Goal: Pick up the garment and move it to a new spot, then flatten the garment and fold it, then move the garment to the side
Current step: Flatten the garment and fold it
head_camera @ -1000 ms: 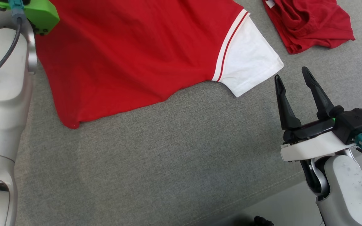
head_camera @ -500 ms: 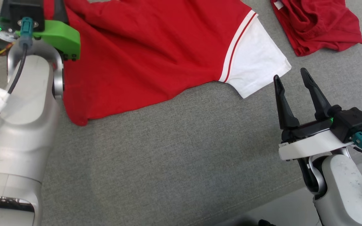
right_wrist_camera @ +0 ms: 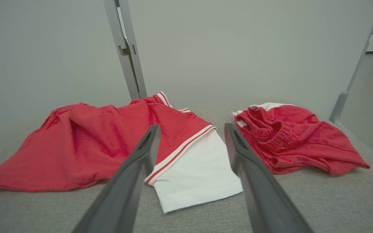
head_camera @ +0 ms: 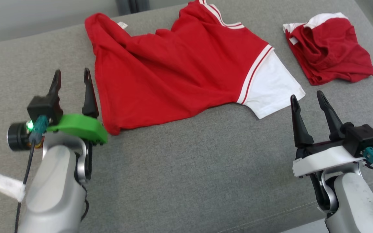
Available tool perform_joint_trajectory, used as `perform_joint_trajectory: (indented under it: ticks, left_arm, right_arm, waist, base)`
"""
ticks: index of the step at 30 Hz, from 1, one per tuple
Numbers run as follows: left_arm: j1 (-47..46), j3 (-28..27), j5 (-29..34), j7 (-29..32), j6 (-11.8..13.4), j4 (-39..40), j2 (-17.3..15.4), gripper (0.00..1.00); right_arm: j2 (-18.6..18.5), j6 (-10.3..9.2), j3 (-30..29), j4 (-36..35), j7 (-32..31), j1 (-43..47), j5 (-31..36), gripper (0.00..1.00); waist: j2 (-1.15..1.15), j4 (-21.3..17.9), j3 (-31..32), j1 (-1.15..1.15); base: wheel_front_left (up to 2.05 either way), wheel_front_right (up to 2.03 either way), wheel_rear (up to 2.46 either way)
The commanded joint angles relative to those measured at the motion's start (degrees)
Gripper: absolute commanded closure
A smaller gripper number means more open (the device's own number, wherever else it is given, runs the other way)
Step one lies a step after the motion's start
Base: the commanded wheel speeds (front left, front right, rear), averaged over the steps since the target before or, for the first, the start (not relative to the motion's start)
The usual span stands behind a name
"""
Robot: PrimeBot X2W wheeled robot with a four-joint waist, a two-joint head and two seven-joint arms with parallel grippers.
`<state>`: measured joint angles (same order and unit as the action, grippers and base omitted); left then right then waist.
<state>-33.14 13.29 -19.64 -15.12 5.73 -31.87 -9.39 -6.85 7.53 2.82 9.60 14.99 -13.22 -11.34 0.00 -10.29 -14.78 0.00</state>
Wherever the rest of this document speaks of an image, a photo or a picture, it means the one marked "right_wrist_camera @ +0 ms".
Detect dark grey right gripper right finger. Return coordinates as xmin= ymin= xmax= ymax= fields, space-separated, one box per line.
xmin=224 ymin=123 xmax=315 ymax=233

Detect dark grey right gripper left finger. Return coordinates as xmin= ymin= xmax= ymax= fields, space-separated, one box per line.
xmin=72 ymin=124 xmax=162 ymax=233

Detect red white basketball jersey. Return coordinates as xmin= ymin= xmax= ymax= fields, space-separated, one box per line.
xmin=0 ymin=91 xmax=243 ymax=214

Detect red white shorts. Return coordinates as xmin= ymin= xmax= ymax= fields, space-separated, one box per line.
xmin=233 ymin=103 xmax=370 ymax=176

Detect grey double partition post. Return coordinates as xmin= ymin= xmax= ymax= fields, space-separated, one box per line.
xmin=103 ymin=0 xmax=147 ymax=100

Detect grey slanted partition post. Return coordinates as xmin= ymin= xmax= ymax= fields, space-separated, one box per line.
xmin=329 ymin=0 xmax=373 ymax=125

